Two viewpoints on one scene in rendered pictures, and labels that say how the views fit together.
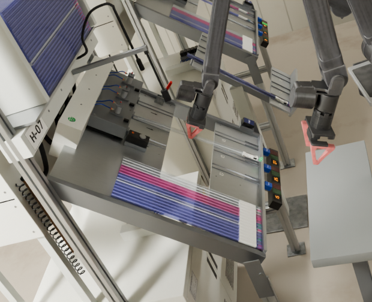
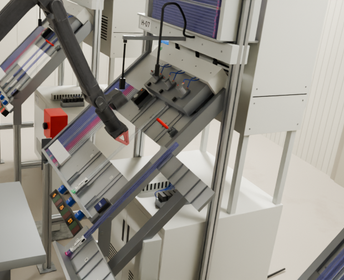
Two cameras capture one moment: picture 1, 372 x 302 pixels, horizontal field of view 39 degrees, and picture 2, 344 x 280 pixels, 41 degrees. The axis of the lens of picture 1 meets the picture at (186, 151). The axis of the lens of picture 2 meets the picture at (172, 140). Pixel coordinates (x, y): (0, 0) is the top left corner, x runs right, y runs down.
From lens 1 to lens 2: 325 cm
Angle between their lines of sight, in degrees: 109
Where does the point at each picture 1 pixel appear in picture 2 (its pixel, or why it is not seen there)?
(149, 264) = not seen: hidden behind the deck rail
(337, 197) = (3, 214)
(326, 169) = (17, 236)
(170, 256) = (129, 175)
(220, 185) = (86, 149)
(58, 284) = (206, 162)
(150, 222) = not seen: hidden behind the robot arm
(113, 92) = (179, 81)
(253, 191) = (67, 173)
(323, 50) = not seen: outside the picture
